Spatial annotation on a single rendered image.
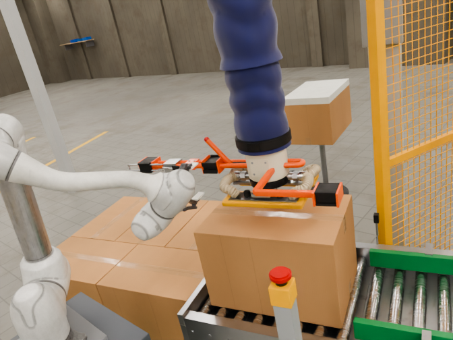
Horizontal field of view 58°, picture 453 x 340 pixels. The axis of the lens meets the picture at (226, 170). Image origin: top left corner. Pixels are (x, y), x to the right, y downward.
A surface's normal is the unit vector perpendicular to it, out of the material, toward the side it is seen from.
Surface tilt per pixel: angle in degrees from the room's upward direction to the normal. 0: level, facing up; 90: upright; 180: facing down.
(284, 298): 90
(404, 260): 90
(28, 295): 10
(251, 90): 70
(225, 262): 90
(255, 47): 96
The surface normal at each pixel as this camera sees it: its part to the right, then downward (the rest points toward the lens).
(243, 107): -0.38, 0.70
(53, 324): 0.87, 0.06
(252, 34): 0.18, 0.07
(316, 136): -0.49, 0.41
